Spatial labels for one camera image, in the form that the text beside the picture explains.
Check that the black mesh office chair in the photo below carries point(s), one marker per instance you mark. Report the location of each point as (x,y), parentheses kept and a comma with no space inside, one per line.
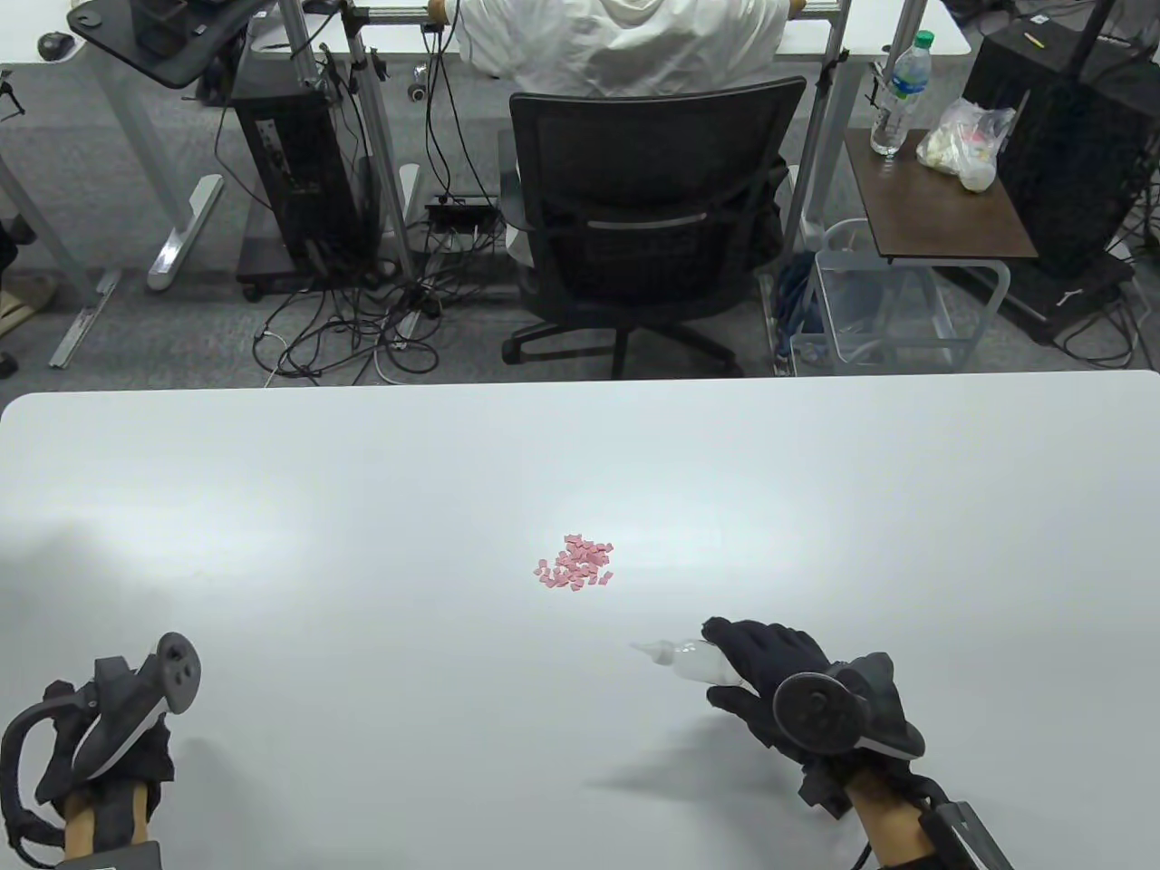
(652,227)

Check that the brown side table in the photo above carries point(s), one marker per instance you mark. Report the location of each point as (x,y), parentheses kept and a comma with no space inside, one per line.
(942,217)

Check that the black power strip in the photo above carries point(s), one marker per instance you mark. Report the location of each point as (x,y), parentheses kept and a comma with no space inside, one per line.
(462,217)

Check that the black computer mouse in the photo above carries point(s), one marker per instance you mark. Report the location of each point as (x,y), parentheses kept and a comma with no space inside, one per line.
(56,45)

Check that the aluminium frame post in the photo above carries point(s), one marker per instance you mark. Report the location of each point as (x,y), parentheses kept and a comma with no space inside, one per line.
(820,127)
(378,136)

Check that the clear conical bottle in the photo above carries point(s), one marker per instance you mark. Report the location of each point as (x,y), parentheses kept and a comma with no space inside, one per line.
(698,662)

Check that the tan slipper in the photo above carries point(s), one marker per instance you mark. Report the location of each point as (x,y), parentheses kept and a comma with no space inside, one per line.
(27,304)

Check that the person's left hand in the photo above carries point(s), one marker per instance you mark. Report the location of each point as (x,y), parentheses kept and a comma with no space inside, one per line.
(156,757)

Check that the person's left forearm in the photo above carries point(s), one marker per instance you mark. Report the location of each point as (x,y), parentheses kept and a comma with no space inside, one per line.
(82,825)

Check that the grey black hand controller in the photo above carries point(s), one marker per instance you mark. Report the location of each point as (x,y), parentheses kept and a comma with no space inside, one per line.
(118,725)
(816,716)

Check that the person's right hand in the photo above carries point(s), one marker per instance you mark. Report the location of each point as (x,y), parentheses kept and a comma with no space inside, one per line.
(770,652)

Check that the black perforated computer tower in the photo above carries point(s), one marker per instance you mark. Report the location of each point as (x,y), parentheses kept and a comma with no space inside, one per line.
(1069,136)

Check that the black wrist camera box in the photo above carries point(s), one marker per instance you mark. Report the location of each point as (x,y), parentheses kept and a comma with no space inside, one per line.
(965,843)
(109,859)

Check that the clear plastic bin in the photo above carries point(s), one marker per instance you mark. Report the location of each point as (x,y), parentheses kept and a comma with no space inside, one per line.
(852,308)

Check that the pile of pink paper scraps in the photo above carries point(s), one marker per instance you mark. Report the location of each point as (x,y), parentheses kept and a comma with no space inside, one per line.
(575,562)

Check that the clear water bottle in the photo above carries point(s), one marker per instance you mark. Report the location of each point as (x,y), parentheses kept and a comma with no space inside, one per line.
(893,118)

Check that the white plastic bag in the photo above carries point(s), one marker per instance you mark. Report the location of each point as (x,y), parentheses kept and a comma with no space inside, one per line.
(961,145)

